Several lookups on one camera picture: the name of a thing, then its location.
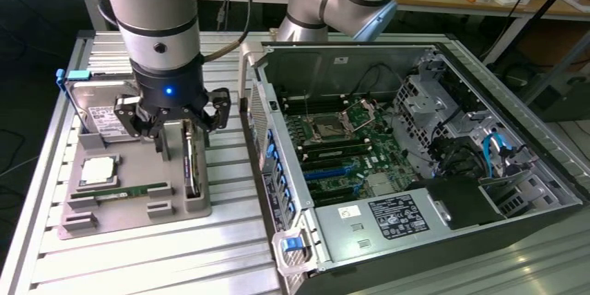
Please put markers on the long black expansion slot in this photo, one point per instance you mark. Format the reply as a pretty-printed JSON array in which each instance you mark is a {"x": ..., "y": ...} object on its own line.
[{"x": 335, "y": 198}]

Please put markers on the blue slot retention clip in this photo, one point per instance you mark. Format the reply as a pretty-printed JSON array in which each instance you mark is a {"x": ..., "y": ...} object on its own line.
[
  {"x": 271, "y": 151},
  {"x": 271, "y": 136},
  {"x": 286, "y": 195},
  {"x": 291, "y": 210},
  {"x": 282, "y": 181},
  {"x": 278, "y": 167}
]

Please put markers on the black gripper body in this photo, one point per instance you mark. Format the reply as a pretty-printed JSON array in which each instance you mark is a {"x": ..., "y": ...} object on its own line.
[{"x": 170, "y": 81}]

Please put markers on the thin locking lever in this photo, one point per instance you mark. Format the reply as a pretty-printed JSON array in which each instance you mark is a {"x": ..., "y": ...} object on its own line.
[{"x": 307, "y": 105}]

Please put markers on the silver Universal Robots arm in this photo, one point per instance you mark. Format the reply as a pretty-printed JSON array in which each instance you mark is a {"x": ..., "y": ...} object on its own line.
[{"x": 157, "y": 15}]

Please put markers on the green motherboard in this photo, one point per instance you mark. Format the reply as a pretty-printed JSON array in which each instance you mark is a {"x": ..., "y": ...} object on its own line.
[{"x": 382, "y": 146}]

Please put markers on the silver CPU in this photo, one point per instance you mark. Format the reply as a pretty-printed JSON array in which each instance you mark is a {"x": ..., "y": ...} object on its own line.
[{"x": 98, "y": 170}]

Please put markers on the grey power supply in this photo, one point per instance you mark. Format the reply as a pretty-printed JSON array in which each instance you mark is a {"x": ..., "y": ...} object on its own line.
[{"x": 350, "y": 239}]

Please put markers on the grey parts rack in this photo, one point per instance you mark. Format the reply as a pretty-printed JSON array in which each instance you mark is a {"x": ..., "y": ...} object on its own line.
[{"x": 134, "y": 215}]

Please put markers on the blue expansion slot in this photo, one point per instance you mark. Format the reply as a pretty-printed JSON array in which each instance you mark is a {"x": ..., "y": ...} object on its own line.
[{"x": 325, "y": 173}]

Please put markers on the CPU socket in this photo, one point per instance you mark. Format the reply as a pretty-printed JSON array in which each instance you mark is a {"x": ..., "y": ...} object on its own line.
[{"x": 330, "y": 128}]

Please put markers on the green RAM stick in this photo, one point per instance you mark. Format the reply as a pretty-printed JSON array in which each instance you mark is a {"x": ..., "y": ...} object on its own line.
[{"x": 136, "y": 191}]

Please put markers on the black RAM stick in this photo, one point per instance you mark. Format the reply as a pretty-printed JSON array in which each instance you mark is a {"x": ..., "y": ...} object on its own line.
[{"x": 334, "y": 153}]

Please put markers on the blue case latch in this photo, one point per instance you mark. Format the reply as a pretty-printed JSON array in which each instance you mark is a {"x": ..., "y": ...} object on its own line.
[{"x": 291, "y": 244}]

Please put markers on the open black PC case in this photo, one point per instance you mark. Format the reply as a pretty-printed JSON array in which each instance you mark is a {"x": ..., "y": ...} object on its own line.
[{"x": 438, "y": 260}]

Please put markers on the NVIDIA graphics card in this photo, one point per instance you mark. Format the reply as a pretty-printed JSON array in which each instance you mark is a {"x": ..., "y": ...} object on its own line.
[{"x": 191, "y": 163}]

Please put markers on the blue disk carrier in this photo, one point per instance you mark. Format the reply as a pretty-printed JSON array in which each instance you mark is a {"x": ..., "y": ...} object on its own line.
[{"x": 78, "y": 75}]

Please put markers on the black plastic shroud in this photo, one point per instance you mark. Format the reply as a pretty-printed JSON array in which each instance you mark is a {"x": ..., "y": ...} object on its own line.
[{"x": 465, "y": 201}]

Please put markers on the silver hard disk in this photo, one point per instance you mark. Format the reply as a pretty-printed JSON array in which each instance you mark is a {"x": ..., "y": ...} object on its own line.
[{"x": 92, "y": 98}]

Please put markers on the metal disk bay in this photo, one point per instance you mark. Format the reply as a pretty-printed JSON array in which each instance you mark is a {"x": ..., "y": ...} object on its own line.
[
  {"x": 521, "y": 201},
  {"x": 423, "y": 101}
]

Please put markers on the metal socket cover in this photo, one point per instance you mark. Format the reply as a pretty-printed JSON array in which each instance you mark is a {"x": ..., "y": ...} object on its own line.
[{"x": 365, "y": 115}]

